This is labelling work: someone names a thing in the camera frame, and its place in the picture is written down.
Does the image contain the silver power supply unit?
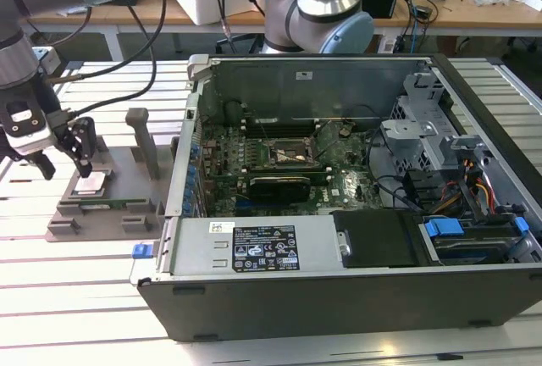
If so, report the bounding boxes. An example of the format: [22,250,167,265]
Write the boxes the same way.
[171,216,345,276]

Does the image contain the small grey wrist module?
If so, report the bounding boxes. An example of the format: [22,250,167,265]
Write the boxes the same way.
[32,46,63,75]

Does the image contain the yellow red wire bundle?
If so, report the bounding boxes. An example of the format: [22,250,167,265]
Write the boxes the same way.
[440,161,497,214]

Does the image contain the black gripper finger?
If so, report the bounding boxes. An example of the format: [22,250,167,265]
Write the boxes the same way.
[57,115,97,180]
[30,149,57,181]

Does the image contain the CPU socket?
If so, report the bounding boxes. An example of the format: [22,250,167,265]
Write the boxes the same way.
[264,136,318,169]

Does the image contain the green motherboard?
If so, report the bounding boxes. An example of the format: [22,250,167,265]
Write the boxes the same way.
[198,122,382,217]

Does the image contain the wooden desk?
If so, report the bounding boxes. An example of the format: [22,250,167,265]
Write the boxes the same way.
[0,0,542,62]

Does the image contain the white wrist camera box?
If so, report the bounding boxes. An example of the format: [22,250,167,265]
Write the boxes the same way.
[3,100,55,156]

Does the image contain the black graphics card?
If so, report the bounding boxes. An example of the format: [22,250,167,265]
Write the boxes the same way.
[248,175,311,205]

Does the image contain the silver metal drive cage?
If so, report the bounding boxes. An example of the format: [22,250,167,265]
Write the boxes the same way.
[379,69,495,214]

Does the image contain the dark grey PC case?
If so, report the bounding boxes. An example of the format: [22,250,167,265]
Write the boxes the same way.
[129,53,542,344]

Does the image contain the hard disk in blue carrier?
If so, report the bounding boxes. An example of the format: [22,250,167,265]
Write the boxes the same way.
[421,215,530,266]

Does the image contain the black plastic shroud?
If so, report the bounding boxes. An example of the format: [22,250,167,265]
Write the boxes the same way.
[329,209,420,269]

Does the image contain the silver square CPU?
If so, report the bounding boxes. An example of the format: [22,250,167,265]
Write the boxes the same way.
[72,169,108,196]

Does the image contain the grey parts rack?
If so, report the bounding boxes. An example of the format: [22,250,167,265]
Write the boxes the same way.
[44,107,182,244]

